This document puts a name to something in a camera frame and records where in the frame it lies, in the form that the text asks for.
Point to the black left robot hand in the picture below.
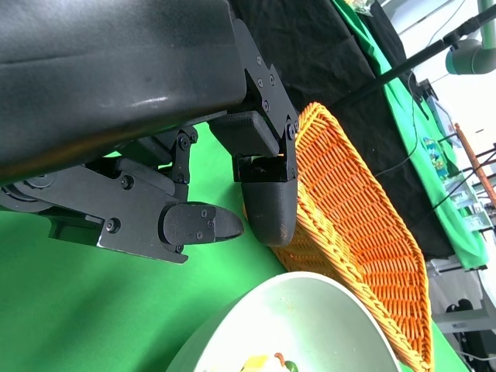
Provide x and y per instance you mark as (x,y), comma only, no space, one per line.
(116,77)

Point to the pale green bowl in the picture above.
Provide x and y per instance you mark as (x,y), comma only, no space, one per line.
(310,310)

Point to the yellow cake slice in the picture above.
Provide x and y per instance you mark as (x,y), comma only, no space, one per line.
(253,364)

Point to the grey-green robot arm joint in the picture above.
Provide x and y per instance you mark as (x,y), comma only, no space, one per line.
(469,58)

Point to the orange wicker basket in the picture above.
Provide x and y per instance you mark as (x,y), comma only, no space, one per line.
(348,217)

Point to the black backdrop cloth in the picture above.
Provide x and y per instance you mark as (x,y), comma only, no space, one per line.
(329,46)

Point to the green tablecloth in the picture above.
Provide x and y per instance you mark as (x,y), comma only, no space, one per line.
(97,310)

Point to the green cloth with printed logo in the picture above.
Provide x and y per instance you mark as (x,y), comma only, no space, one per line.
(399,112)

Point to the black stand pole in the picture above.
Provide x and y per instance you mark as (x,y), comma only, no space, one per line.
(426,51)

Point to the brown wooden rod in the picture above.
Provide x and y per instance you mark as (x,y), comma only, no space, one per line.
(476,159)

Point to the grey aluminium frame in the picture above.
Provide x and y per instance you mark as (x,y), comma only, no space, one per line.
(465,319)

